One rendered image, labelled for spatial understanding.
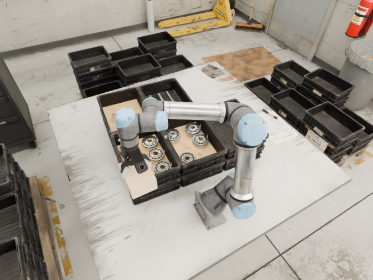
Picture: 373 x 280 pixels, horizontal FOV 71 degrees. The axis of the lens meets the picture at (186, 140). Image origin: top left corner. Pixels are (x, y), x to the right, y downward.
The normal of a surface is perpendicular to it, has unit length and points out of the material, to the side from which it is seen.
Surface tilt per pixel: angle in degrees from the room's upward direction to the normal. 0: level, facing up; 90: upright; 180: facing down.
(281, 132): 0
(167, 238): 0
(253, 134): 64
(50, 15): 90
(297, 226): 0
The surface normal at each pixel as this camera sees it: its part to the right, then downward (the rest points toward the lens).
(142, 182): 0.03, -0.68
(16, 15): 0.49, 0.65
